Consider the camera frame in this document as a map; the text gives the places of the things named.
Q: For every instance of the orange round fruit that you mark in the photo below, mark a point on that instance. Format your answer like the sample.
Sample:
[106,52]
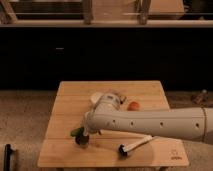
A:
[134,106]

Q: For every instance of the wooden shelf frame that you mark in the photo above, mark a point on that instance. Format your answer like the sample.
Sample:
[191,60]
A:
[106,13]

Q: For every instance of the small metal cup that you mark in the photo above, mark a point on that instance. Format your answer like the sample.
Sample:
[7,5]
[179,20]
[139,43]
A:
[82,140]

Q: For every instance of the green pepper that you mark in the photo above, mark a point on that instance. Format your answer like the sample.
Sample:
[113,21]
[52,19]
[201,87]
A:
[77,132]

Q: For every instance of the wooden table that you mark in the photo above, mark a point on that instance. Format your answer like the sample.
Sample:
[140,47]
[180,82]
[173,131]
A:
[59,149]

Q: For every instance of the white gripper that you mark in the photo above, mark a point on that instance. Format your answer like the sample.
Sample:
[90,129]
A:
[85,123]

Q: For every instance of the white-handled black brush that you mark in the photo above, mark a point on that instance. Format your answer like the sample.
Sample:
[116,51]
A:
[124,150]

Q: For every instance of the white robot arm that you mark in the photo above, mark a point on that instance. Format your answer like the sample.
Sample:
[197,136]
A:
[194,124]

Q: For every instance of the black object at floor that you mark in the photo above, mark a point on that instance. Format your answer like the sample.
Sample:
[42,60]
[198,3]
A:
[8,151]

